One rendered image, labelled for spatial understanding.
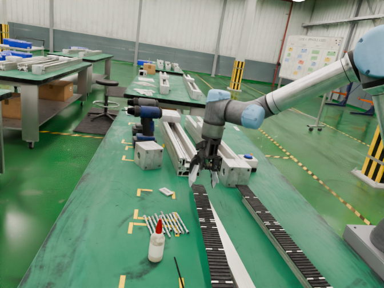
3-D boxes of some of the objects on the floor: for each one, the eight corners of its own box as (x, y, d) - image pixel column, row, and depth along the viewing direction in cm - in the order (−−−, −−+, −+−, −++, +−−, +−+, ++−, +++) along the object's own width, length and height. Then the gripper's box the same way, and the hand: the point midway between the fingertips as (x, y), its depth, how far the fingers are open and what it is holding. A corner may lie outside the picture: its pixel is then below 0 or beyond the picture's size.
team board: (263, 113, 747) (282, 32, 686) (278, 114, 770) (297, 36, 709) (308, 131, 621) (336, 35, 561) (324, 131, 644) (352, 39, 584)
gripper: (195, 138, 94) (186, 195, 101) (236, 141, 97) (224, 196, 104) (190, 130, 102) (182, 184, 109) (227, 133, 105) (218, 185, 112)
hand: (201, 184), depth 109 cm, fingers open, 8 cm apart
